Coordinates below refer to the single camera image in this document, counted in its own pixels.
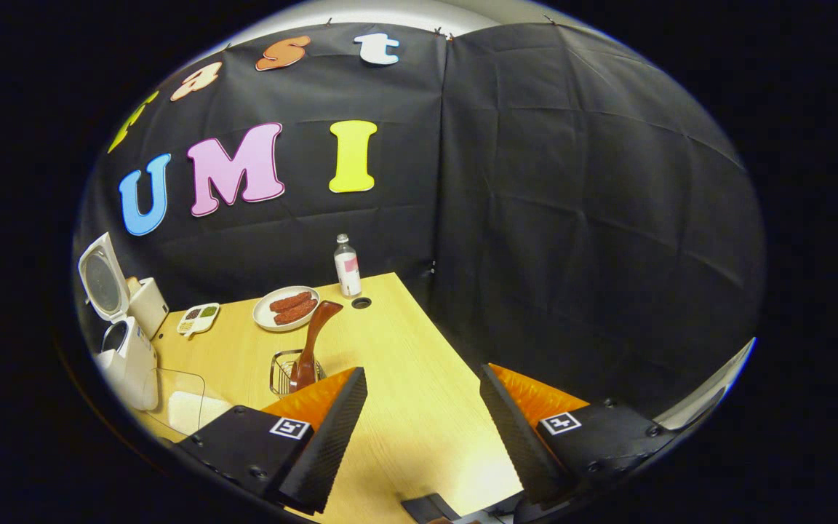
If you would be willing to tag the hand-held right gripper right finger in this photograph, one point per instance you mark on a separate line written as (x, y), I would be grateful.
(513, 437)

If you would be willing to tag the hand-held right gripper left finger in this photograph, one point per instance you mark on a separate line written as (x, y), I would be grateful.
(328, 444)

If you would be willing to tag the brown wooden spoon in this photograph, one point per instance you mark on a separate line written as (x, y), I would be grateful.
(317, 327)

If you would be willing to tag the clear plastic rice container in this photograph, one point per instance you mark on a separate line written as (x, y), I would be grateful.
(172, 382)

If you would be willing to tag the white rice cooker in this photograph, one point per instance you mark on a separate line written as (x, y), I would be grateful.
(135, 364)

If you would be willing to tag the red sausage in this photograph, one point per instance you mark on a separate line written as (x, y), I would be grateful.
(297, 313)
(292, 301)

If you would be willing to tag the white round plate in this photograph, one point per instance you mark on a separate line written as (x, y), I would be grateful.
(262, 316)

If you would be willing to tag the clear bottle with pink label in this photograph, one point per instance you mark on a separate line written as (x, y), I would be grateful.
(348, 273)

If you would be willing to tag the white divided grain dish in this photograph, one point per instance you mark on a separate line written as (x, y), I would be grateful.
(199, 320)

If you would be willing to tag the white toaster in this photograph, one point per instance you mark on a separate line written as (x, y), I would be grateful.
(151, 309)

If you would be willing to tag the black backdrop cloth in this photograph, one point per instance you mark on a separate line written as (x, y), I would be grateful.
(572, 218)

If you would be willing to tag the toasted bread slice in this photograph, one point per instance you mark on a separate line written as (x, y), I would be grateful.
(133, 284)

